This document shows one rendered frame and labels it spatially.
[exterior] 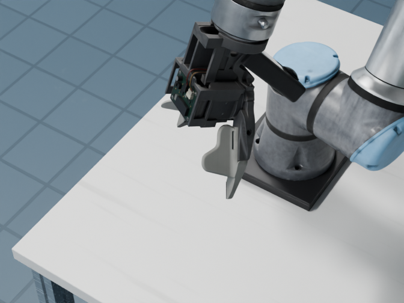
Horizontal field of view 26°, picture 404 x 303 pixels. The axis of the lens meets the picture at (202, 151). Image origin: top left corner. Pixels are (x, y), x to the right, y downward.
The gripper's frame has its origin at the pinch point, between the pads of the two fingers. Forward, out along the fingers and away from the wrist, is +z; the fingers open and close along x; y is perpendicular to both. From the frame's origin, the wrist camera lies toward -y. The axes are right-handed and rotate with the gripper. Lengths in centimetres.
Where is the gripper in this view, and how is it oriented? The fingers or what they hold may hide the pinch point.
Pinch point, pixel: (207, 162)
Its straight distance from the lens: 113.2
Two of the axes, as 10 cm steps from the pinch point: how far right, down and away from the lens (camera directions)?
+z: -2.8, 7.9, 5.5
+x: 4.3, 6.2, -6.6
